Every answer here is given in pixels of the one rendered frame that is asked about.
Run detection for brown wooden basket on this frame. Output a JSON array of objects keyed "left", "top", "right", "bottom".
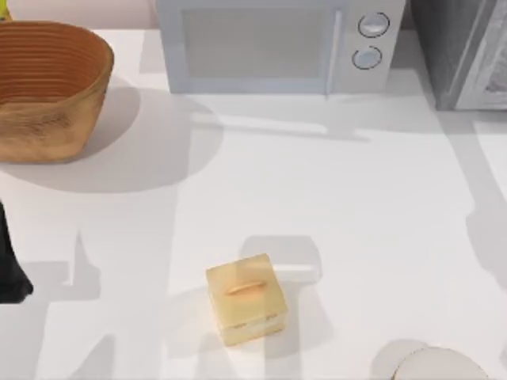
[{"left": 0, "top": 21, "right": 115, "bottom": 164}]

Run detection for microwave door handle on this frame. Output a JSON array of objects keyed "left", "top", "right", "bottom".
[{"left": 326, "top": 10, "right": 342, "bottom": 101}]

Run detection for round beige coaster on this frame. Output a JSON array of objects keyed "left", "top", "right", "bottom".
[{"left": 392, "top": 346, "right": 490, "bottom": 380}]

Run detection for round microwave knob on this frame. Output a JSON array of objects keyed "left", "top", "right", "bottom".
[
  {"left": 357, "top": 11, "right": 391, "bottom": 36},
  {"left": 351, "top": 44, "right": 383, "bottom": 71}
]

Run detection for pale microwave oven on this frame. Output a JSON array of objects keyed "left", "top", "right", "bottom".
[{"left": 154, "top": 0, "right": 406, "bottom": 101}]

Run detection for microwave oven door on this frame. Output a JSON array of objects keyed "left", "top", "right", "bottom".
[{"left": 154, "top": 0, "right": 344, "bottom": 95}]

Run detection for grey cabinet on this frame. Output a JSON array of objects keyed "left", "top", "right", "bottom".
[{"left": 410, "top": 0, "right": 507, "bottom": 112}]

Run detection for yellow square bread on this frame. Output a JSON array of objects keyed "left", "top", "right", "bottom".
[{"left": 205, "top": 253, "right": 288, "bottom": 349}]

